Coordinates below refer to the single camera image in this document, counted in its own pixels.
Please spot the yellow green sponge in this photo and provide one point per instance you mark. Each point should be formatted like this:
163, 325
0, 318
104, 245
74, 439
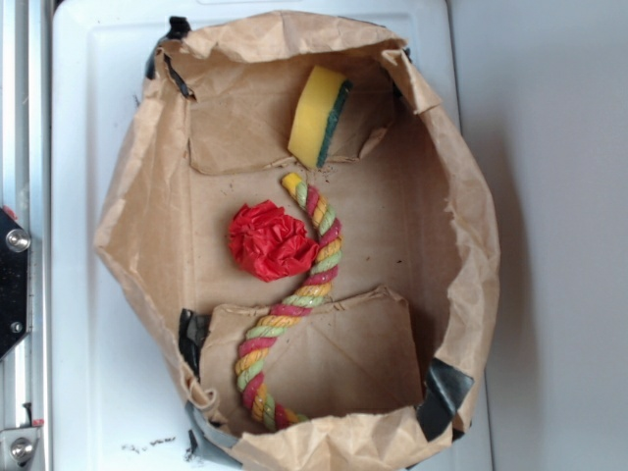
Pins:
317, 115

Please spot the brown paper bag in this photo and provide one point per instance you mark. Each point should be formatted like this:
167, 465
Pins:
321, 370

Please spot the crumpled red paper ball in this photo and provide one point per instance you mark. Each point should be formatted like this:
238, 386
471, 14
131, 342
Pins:
269, 244

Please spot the black tape patch left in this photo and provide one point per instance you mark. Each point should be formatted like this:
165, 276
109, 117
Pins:
193, 331

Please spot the black tape patch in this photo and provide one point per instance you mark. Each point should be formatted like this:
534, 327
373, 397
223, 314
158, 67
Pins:
193, 331
179, 29
446, 389

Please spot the black tape patch right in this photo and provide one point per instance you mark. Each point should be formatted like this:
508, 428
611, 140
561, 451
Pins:
446, 389

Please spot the grey tape strip bottom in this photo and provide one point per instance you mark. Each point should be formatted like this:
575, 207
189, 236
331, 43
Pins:
208, 442

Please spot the black tape patch top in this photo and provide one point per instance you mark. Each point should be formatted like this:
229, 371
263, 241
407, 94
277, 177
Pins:
179, 29

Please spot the white plastic tray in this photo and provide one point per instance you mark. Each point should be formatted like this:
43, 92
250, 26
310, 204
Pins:
115, 403

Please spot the black metal bracket plate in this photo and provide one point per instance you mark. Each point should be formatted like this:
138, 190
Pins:
14, 282

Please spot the aluminium frame rail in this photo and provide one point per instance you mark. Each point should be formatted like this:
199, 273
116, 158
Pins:
25, 185

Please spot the silver corner bracket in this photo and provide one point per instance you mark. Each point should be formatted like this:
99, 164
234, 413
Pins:
21, 449

